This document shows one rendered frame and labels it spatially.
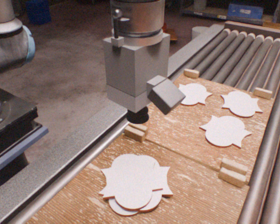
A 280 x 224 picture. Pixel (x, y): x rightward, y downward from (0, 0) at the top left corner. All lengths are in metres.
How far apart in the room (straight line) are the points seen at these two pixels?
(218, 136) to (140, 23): 0.45
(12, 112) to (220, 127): 0.62
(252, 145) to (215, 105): 0.20
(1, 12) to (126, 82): 0.46
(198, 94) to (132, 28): 0.56
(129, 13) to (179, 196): 0.39
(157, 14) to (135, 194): 0.35
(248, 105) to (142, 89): 0.54
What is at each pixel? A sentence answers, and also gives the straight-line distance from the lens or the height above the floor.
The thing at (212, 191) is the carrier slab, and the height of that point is 0.94.
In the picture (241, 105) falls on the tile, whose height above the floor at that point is 0.94.
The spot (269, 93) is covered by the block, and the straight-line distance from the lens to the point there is 0.93.
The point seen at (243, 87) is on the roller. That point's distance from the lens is 1.02.
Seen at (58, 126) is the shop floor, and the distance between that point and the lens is 2.29.
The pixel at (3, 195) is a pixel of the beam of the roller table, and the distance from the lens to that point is 0.66.
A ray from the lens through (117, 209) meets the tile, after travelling 0.53.
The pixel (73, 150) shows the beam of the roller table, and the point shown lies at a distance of 0.70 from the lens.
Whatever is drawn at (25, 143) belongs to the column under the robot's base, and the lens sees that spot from 0.84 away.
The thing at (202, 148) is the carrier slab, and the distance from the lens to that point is 0.67.
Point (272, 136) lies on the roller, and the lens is 0.81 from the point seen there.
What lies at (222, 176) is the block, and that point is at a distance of 0.60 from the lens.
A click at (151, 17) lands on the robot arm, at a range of 0.34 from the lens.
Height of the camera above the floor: 1.40
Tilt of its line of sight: 36 degrees down
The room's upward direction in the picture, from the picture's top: straight up
